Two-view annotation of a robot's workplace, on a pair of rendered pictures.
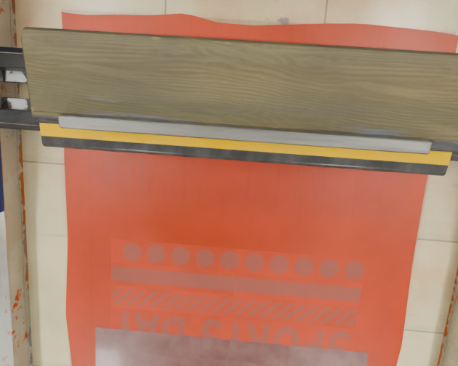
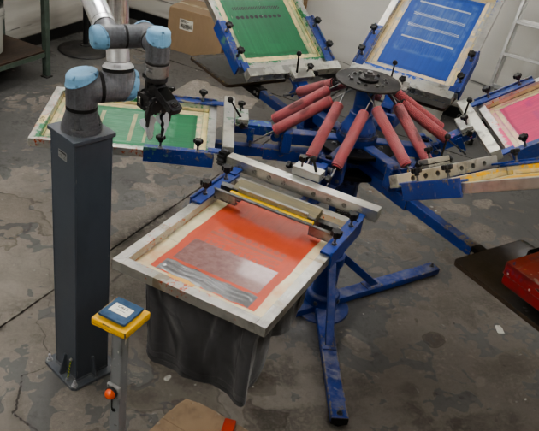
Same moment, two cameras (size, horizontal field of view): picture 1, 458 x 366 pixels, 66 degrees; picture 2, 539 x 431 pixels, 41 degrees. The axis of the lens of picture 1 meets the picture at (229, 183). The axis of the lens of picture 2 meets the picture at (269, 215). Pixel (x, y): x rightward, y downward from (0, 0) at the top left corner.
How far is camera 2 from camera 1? 263 cm
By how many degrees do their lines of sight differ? 69
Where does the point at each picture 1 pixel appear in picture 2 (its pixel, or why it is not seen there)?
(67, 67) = (245, 184)
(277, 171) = (273, 233)
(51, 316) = (184, 231)
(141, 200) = (232, 223)
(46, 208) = (204, 215)
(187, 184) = (247, 226)
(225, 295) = (241, 246)
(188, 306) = (228, 245)
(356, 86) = (298, 204)
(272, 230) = (264, 241)
